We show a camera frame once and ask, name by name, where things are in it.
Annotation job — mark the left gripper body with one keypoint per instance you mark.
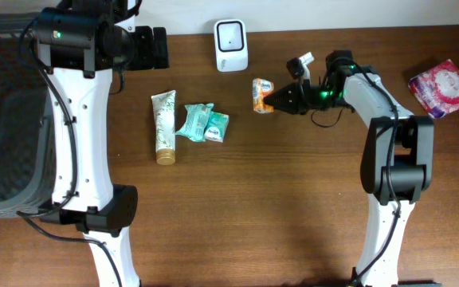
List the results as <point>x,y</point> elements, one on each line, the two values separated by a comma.
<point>144,52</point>

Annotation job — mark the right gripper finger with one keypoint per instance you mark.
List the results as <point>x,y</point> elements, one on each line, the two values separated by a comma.
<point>288,92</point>
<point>289,106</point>

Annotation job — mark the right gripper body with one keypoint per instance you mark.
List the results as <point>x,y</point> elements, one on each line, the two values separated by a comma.
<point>319,96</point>

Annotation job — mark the orange tissue pocket pack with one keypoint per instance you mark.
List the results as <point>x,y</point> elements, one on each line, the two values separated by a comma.
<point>261,89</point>

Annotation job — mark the white cream tube gold cap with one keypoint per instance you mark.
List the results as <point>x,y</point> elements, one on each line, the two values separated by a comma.
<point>164,115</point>

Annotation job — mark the green white tissue pocket pack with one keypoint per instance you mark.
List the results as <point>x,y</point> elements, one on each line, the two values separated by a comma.
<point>216,127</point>

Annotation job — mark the mint green wipes packet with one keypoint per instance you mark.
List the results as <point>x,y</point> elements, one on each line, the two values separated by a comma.
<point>196,121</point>

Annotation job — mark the red floral tissue pack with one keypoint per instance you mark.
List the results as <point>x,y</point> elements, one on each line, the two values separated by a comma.
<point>437,89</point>

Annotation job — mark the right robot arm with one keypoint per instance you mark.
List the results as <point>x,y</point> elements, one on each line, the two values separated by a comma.
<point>397,161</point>

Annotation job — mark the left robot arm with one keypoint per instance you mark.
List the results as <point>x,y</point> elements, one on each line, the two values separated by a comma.
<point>77,46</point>

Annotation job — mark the white barcode scanner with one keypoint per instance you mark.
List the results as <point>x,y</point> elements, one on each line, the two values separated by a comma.
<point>230,45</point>

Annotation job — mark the grey plastic mesh basket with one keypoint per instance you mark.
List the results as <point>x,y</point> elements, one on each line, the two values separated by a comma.
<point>27,156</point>

